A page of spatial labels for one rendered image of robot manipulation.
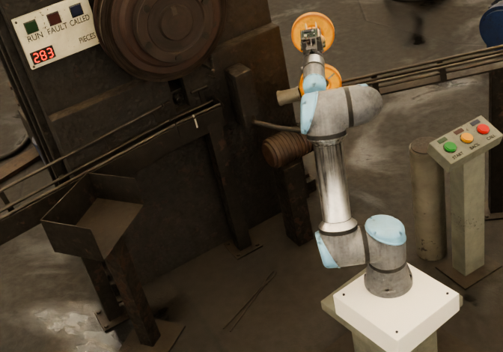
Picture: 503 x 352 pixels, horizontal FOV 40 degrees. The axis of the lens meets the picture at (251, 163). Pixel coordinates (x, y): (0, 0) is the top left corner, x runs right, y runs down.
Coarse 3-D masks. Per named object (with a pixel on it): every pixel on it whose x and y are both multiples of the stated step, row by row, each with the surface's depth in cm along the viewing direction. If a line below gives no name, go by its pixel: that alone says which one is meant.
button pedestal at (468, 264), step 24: (480, 120) 238; (432, 144) 231; (456, 144) 231; (480, 144) 231; (456, 168) 231; (480, 168) 238; (456, 192) 243; (480, 192) 244; (456, 216) 249; (480, 216) 250; (456, 240) 256; (480, 240) 256; (456, 264) 263; (480, 264) 263
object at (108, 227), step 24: (72, 192) 232; (96, 192) 242; (120, 192) 237; (48, 216) 222; (72, 216) 233; (96, 216) 236; (120, 216) 233; (72, 240) 219; (96, 240) 226; (120, 240) 237; (120, 264) 238; (120, 288) 247; (144, 312) 254; (144, 336) 260; (168, 336) 265
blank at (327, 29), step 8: (304, 16) 246; (312, 16) 246; (320, 16) 246; (296, 24) 248; (304, 24) 248; (312, 24) 248; (320, 24) 247; (328, 24) 247; (296, 32) 250; (328, 32) 249; (296, 40) 251; (328, 40) 250; (328, 48) 252
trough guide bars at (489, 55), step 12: (492, 48) 251; (432, 60) 256; (444, 60) 255; (456, 60) 255; (468, 60) 254; (480, 60) 247; (492, 60) 247; (384, 72) 260; (408, 72) 259; (420, 72) 252; (444, 72) 251; (348, 84) 264; (372, 84) 256; (384, 84) 256; (396, 84) 255
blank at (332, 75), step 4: (328, 64) 258; (328, 68) 256; (332, 68) 257; (328, 72) 257; (332, 72) 257; (336, 72) 257; (328, 76) 258; (332, 76) 258; (336, 76) 258; (340, 76) 259; (300, 80) 262; (328, 80) 259; (332, 80) 259; (336, 80) 259; (340, 80) 258; (300, 84) 261; (332, 84) 260; (336, 84) 259; (340, 84) 259; (328, 88) 261
